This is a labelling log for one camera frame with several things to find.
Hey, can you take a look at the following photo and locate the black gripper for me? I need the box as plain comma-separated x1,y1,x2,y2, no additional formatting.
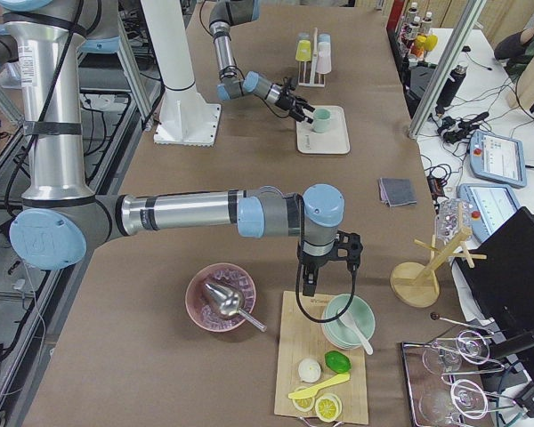
275,85,315,124
298,253,332,296

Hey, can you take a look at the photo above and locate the green cup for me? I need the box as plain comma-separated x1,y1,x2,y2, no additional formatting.
312,108,331,133

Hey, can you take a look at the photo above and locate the cream rabbit tray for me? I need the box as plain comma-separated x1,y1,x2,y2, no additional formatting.
295,105,351,155

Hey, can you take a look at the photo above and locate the yellow cup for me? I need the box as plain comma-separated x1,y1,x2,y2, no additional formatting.
295,39,312,62

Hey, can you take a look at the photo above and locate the pink cup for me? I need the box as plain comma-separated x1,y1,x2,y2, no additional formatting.
316,41,332,75

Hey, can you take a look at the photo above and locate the clear glass cup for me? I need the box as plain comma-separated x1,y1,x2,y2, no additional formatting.
435,198,473,243

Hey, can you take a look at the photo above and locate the white spoon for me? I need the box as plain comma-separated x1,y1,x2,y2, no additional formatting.
339,311,374,356

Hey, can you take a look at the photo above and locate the stack of bowls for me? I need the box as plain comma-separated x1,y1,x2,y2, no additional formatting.
321,294,376,350

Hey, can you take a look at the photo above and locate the metal scoop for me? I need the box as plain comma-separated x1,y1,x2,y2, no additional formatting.
203,279,267,332

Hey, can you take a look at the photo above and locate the green lime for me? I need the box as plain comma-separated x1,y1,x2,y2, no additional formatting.
324,350,352,374

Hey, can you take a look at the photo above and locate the white bun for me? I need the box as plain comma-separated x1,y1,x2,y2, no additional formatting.
297,358,322,383

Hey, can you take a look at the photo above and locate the wooden cutting board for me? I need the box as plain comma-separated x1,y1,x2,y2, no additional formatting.
274,291,369,424

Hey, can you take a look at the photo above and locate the wooden stand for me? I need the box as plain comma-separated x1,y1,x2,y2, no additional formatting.
390,227,487,308

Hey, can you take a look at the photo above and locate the pink bowl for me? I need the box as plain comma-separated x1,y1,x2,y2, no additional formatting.
185,262,256,333

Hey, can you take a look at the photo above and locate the grey folded cloth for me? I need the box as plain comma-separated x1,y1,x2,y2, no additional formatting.
378,178,417,207

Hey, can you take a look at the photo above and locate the yellow plastic knife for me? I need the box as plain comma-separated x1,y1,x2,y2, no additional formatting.
287,373,351,399

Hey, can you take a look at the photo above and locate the lemon half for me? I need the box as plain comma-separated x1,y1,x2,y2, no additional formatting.
292,397,315,413
314,393,343,423

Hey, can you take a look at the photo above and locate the yellow ball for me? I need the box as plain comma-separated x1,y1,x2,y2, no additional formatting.
412,34,438,56

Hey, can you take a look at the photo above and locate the black water bottle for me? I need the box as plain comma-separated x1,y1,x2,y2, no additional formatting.
435,61,468,114

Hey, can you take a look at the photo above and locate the teach pendant tablet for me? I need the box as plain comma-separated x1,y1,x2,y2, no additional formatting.
457,183,521,243
469,130,527,188

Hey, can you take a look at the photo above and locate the black monitor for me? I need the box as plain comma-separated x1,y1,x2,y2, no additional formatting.
456,207,534,335

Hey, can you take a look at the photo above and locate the white wire cup rack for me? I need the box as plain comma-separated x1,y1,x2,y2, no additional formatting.
296,28,331,88

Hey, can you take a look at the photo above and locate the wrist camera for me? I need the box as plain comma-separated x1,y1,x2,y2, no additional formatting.
332,230,363,273

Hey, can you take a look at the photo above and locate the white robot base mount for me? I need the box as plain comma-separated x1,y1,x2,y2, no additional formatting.
142,0,221,147

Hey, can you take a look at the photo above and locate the black wire glass rack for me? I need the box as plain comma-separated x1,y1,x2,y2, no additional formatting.
400,328,534,426

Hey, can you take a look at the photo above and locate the aluminium frame post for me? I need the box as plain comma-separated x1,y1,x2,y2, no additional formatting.
408,0,487,140

